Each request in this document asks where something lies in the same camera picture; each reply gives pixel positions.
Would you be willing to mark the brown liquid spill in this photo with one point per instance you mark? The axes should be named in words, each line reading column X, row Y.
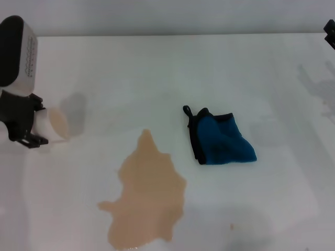
column 149, row 188

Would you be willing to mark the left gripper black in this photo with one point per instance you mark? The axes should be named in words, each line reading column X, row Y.
column 15, row 115

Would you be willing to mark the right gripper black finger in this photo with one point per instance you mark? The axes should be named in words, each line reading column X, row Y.
column 331, row 32

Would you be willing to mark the white paper cup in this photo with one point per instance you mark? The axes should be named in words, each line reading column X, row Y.
column 52, row 125

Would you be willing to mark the blue rag black trim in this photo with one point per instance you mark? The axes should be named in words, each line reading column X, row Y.
column 222, row 141

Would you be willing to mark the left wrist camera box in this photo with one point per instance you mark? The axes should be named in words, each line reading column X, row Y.
column 13, row 52

